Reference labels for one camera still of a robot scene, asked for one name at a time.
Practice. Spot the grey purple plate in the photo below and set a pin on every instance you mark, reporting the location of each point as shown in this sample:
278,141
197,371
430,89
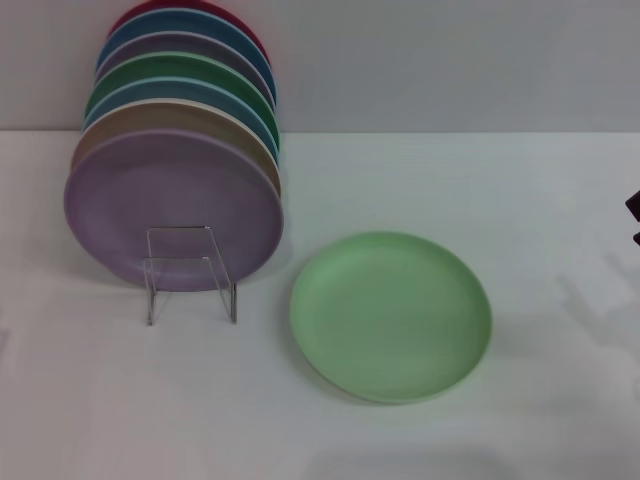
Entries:
175,43

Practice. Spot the light green plate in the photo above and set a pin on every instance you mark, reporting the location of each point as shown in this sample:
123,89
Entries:
390,320

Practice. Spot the beige plate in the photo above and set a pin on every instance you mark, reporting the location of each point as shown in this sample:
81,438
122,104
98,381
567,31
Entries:
150,116

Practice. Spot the dark blue plate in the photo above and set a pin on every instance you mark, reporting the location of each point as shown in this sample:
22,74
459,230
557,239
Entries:
175,22

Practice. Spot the light blue plate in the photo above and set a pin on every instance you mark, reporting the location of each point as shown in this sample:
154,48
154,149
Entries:
165,90

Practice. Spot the lilac plate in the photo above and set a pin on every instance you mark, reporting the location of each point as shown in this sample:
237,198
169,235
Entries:
150,200

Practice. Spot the dark green plate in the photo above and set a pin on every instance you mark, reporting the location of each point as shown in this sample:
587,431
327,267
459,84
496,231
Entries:
165,68

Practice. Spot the clear acrylic plate rack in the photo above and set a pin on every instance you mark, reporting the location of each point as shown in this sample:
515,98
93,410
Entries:
232,300

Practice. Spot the red plate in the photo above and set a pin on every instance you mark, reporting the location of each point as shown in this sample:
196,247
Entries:
122,17

